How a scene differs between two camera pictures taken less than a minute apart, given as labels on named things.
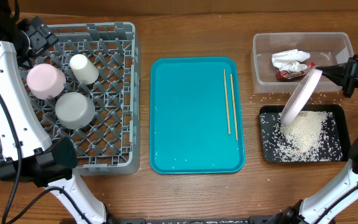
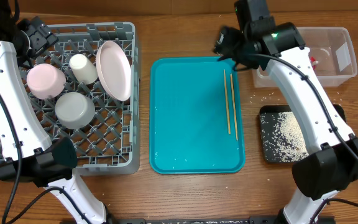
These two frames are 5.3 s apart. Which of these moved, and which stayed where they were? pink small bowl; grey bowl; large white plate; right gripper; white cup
Moved: right gripper; large white plate
Stayed: grey bowl; white cup; pink small bowl
